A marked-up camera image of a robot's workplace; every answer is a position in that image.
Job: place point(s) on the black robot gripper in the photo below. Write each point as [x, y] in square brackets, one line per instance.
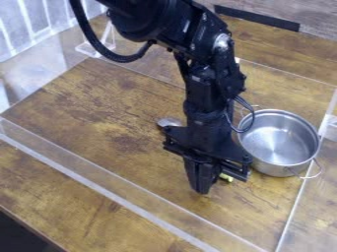
[204, 145]

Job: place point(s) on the stainless steel pot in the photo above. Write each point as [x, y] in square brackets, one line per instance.
[282, 142]

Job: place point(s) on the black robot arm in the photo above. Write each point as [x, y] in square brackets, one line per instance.
[184, 27]

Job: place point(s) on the clear acrylic bracket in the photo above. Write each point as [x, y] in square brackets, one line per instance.
[87, 47]

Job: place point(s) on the black wall strip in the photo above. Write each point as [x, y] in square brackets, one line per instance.
[258, 18]

